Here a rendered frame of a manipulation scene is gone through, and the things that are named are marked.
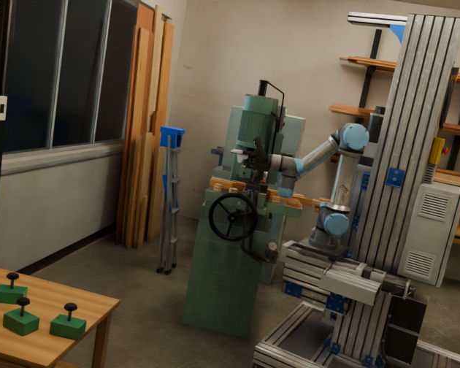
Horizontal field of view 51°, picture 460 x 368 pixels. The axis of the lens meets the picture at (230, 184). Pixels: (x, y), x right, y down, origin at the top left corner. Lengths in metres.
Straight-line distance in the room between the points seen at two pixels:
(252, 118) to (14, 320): 1.75
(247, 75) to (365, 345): 3.42
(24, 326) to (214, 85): 4.02
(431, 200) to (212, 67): 3.51
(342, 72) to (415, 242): 3.06
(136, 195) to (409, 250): 2.55
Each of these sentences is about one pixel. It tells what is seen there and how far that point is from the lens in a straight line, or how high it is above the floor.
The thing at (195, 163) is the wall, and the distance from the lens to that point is 5.53.
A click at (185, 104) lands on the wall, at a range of 5.54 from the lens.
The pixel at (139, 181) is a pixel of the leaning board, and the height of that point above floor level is 0.61.
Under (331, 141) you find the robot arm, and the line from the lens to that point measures 2.42.
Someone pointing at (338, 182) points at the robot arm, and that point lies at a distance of 2.32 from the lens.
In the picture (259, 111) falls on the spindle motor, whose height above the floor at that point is 1.43.
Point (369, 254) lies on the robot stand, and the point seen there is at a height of 0.81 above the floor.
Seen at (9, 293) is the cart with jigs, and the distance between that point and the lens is 2.13.
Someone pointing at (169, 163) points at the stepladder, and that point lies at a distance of 3.75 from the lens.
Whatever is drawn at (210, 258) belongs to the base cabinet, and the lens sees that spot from 3.04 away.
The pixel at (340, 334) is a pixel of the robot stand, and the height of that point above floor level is 0.33.
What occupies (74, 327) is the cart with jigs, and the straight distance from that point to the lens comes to 1.89.
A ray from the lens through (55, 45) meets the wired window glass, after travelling 3.54.
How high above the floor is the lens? 1.49
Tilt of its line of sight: 10 degrees down
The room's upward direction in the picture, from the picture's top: 10 degrees clockwise
